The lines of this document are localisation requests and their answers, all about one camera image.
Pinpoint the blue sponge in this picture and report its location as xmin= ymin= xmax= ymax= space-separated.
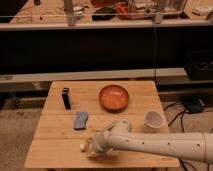
xmin=73 ymin=111 xmax=88 ymax=130

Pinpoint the black box at right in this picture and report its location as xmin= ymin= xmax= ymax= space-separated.
xmin=183 ymin=50 xmax=213 ymax=81

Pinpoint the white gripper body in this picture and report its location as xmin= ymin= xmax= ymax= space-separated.
xmin=87 ymin=131 xmax=114 ymax=158

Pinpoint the black rectangular block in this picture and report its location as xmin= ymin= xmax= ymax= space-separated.
xmin=62 ymin=87 xmax=71 ymax=110

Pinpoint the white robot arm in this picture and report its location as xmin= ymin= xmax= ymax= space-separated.
xmin=87 ymin=119 xmax=213 ymax=164

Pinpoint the black cable on floor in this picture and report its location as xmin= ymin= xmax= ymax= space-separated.
xmin=162 ymin=101 xmax=188 ymax=133

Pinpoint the white paper cup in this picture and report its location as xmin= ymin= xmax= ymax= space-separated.
xmin=144 ymin=111 xmax=163 ymax=132

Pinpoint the black power adapter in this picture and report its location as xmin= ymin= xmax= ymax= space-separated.
xmin=182 ymin=98 xmax=204 ymax=114

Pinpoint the red tool on shelf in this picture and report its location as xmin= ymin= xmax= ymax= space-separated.
xmin=116 ymin=2 xmax=132 ymax=20

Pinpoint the small white bottle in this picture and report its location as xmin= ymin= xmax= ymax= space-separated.
xmin=80 ymin=144 xmax=88 ymax=152

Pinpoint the vertical metal post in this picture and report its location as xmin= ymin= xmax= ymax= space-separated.
xmin=63 ymin=0 xmax=75 ymax=26

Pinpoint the black object on shelf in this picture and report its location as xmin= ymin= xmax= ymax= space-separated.
xmin=92 ymin=7 xmax=116 ymax=21

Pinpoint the orange ceramic bowl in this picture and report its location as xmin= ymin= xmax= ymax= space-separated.
xmin=99 ymin=85 xmax=129 ymax=111

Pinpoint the wooden table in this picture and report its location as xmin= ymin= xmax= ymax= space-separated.
xmin=25 ymin=81 xmax=179 ymax=169

